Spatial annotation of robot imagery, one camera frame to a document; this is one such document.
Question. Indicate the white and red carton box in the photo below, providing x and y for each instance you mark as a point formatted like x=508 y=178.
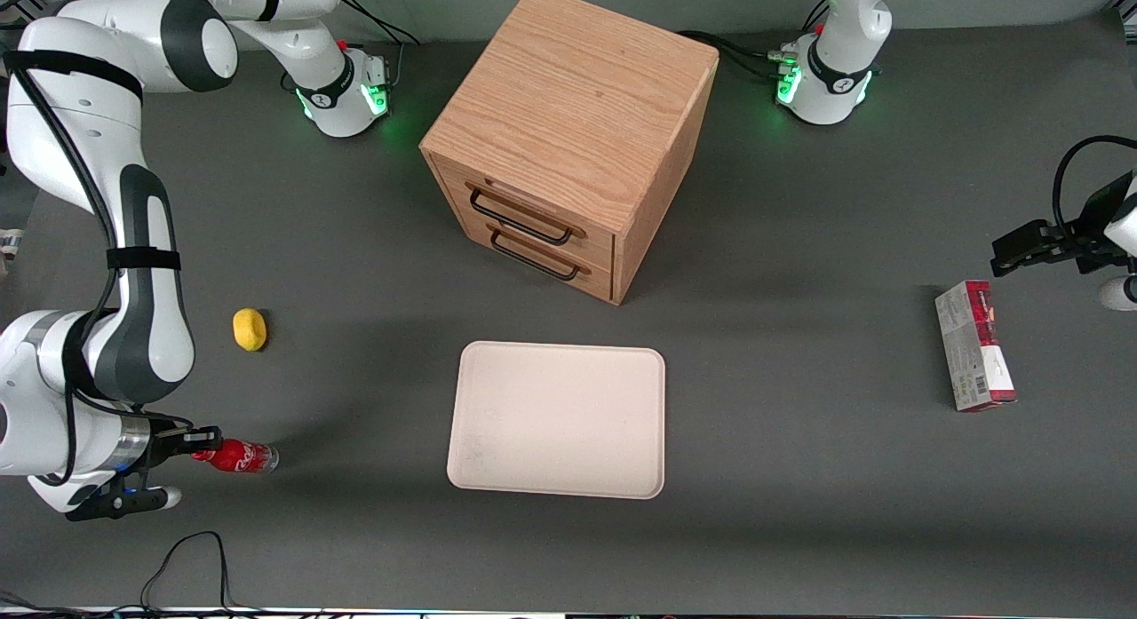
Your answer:
x=973 y=348

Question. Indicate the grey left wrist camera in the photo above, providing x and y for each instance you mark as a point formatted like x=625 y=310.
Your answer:
x=1119 y=294

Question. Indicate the wooden drawer front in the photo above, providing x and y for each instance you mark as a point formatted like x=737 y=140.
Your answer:
x=597 y=242
x=600 y=280

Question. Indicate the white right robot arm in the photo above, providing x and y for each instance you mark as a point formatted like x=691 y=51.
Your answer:
x=53 y=130

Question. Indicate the yellow lemon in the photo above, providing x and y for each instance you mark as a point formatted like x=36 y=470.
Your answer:
x=250 y=329

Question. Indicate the wooden drawer cabinet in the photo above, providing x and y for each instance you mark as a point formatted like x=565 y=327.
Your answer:
x=577 y=95

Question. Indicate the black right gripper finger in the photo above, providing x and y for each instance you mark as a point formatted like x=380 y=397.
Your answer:
x=202 y=439

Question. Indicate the red coke bottle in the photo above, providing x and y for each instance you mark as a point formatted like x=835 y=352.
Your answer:
x=242 y=457

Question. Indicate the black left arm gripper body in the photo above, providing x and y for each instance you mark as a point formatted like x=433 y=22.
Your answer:
x=1085 y=242

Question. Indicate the beige plastic tray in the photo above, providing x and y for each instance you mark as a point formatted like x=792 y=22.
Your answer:
x=558 y=419

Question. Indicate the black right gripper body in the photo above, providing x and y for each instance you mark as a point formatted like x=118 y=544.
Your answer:
x=162 y=442

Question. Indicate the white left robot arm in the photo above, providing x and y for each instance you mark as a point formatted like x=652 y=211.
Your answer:
x=830 y=86

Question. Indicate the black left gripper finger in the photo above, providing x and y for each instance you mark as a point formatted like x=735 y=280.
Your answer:
x=1021 y=257
x=1039 y=233

